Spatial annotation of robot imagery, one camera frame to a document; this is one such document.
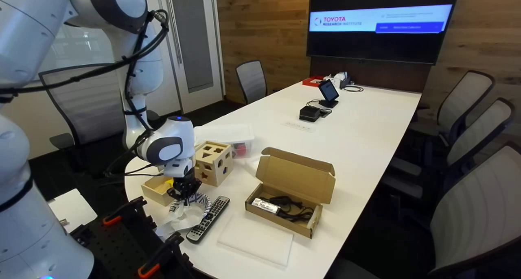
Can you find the black clamp with orange grip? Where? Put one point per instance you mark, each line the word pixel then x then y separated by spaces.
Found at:
pixel 160 256
pixel 126 212

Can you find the wooden shape sorter box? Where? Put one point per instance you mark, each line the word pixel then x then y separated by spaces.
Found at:
pixel 213 163

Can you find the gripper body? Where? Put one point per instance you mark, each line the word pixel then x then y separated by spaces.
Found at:
pixel 188 184

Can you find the yellow block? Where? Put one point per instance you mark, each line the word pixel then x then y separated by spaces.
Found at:
pixel 168 184

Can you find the red toy block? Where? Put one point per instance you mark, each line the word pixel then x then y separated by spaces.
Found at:
pixel 240 149

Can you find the blue white patterned bowl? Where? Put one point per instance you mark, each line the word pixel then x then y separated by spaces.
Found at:
pixel 202 201

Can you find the white board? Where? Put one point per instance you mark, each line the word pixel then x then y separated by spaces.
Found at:
pixel 71 210

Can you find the wooden tray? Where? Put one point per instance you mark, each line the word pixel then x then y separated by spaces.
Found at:
pixel 154 191

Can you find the red box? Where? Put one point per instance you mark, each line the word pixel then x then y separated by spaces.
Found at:
pixel 312 81

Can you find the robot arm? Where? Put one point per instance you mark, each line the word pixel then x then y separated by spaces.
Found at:
pixel 24 47

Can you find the grey mesh office chair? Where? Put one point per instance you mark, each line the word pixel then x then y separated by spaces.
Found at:
pixel 89 104
pixel 476 210
pixel 476 136
pixel 460 104
pixel 251 80

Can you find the white device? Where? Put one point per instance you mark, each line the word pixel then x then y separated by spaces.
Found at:
pixel 340 79

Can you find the open cardboard box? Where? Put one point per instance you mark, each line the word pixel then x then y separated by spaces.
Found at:
pixel 293 177

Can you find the white door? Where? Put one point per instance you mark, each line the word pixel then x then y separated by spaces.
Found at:
pixel 191 43

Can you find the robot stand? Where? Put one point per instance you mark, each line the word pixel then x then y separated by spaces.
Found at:
pixel 118 246

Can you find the clear plastic container with lid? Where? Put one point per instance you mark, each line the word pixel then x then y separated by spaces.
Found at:
pixel 228 134

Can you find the small black box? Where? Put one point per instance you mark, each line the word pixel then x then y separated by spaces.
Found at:
pixel 309 113

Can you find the black remote control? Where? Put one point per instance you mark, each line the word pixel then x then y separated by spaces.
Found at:
pixel 208 219

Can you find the table socket plate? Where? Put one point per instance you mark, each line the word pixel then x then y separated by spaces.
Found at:
pixel 298 127

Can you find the wall television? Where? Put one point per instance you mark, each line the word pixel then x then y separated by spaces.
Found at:
pixel 382 22

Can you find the small tablet on stand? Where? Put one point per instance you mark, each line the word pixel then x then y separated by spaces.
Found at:
pixel 328 92

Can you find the white foam sheet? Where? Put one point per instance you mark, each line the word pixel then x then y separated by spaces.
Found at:
pixel 256 240

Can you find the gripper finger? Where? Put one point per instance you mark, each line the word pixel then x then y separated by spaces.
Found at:
pixel 176 194
pixel 192 198

